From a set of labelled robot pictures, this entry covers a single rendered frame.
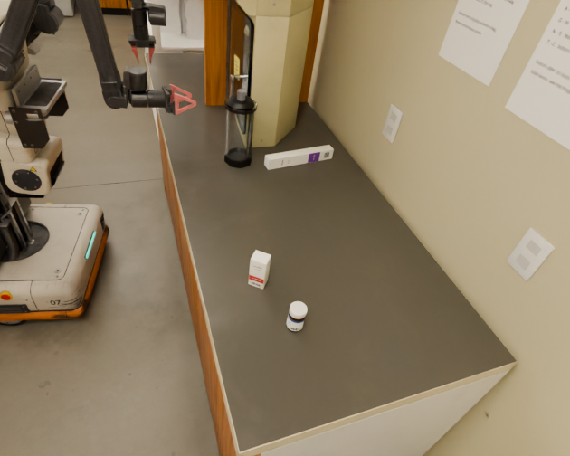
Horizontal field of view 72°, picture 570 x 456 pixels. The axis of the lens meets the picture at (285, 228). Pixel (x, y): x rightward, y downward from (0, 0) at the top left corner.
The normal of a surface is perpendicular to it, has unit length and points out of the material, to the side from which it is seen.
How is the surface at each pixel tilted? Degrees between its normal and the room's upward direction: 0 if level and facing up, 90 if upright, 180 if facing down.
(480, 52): 90
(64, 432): 0
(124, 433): 0
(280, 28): 90
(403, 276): 0
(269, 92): 90
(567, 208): 90
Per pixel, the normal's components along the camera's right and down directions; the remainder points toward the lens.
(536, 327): -0.94, 0.14
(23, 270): 0.12, -0.73
